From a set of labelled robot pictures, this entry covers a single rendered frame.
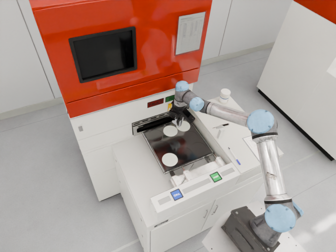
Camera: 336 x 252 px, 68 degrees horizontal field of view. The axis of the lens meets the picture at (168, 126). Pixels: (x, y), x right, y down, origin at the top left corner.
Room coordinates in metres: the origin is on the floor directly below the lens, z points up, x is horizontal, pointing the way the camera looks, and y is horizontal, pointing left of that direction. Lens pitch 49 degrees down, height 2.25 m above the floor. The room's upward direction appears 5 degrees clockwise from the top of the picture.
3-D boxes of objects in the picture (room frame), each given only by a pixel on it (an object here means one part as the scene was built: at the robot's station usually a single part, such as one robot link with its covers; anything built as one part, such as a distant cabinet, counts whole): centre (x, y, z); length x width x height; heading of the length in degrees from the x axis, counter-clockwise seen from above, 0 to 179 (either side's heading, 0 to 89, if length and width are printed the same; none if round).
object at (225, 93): (1.41, -0.40, 1.01); 0.07 x 0.07 x 0.10
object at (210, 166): (0.82, -0.22, 0.87); 0.36 x 0.08 x 0.03; 120
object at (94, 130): (1.14, 0.21, 1.02); 0.82 x 0.03 x 0.40; 120
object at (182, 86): (1.11, -0.06, 1.29); 0.09 x 0.08 x 0.11; 42
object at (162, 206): (0.69, -0.20, 0.89); 0.55 x 0.09 x 0.14; 120
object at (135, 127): (1.21, 0.05, 0.89); 0.44 x 0.02 x 0.10; 120
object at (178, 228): (0.99, -0.19, 0.41); 0.97 x 0.64 x 0.82; 120
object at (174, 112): (1.11, -0.05, 1.13); 0.09 x 0.08 x 0.12; 63
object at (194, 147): (1.04, -0.07, 0.90); 0.34 x 0.34 x 0.01; 30
